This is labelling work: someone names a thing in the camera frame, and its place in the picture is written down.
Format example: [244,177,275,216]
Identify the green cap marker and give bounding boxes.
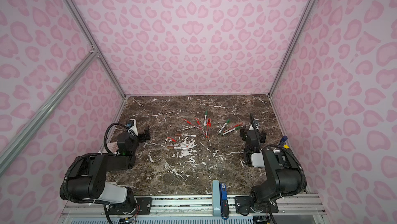
[222,127,241,136]

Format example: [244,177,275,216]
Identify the green cap marker pen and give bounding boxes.
[218,119,230,135]

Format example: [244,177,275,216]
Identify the brown cap marker pen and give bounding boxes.
[166,146,190,150]

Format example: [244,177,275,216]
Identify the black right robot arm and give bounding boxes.
[240,125,307,211]

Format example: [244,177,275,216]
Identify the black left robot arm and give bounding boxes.
[60,119,151,208]

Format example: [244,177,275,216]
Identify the red cap pen right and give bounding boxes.
[223,122,243,133]

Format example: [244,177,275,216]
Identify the red pen cluster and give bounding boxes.
[195,117,205,134]
[207,118,212,138]
[206,118,210,138]

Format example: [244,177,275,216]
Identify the red pen cluster centre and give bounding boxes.
[206,118,210,138]

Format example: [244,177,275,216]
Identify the red pen far left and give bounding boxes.
[183,119,196,126]

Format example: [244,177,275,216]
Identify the green cap pen upright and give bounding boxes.
[204,110,208,126]

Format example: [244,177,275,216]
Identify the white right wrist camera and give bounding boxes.
[249,113,259,130]

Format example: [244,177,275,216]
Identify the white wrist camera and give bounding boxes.
[249,113,259,130]
[126,119,139,137]

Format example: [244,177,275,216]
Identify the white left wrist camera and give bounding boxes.
[126,119,139,137]

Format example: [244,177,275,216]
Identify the light blue rail bracket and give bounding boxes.
[212,180,221,217]

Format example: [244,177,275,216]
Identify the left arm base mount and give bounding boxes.
[108,197,153,215]

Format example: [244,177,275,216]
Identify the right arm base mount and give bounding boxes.
[234,196,279,216]

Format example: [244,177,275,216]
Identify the blue device on rail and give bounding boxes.
[220,183,230,220]

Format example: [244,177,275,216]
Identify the aluminium front rail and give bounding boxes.
[58,193,326,222]

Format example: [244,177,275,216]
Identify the aluminium frame diagonal bar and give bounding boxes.
[1,49,97,175]

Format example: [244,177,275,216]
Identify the left corner frame post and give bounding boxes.
[63,0,127,100]

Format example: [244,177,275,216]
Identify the corner frame post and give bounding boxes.
[63,0,127,100]
[268,0,319,98]

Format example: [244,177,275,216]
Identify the right corner frame post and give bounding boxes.
[268,0,319,98]

